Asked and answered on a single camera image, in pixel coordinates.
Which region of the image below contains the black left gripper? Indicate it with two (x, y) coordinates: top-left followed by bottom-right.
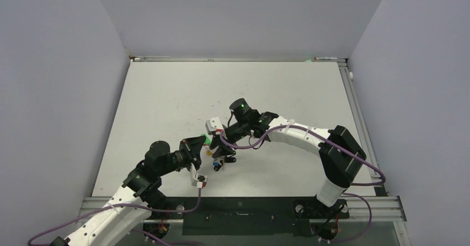
(157, 135), (206, 177)

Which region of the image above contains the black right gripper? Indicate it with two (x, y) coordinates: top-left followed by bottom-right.
(210, 120), (249, 157)

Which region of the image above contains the metal key holder red handle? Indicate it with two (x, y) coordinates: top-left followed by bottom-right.
(213, 154), (237, 172)

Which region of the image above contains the green key tag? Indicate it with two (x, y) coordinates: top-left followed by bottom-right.
(201, 134), (212, 146)

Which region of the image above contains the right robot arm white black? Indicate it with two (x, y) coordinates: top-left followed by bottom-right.
(206, 98), (366, 217)

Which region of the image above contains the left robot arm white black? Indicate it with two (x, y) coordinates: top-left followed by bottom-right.
(51, 135), (207, 245)

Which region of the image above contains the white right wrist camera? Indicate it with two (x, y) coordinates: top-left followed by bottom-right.
(205, 117), (224, 136)

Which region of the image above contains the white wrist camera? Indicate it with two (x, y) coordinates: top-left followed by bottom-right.
(205, 117), (224, 136)
(189, 164), (207, 189)

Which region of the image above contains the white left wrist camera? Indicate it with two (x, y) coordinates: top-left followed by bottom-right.
(189, 164), (207, 189)

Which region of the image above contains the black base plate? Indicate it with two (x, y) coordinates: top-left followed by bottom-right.
(143, 197), (350, 238)

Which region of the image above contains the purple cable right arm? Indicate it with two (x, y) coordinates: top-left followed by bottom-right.
(219, 125), (387, 244)

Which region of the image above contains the aluminium frame rail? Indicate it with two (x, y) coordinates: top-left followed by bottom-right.
(64, 58), (409, 245)

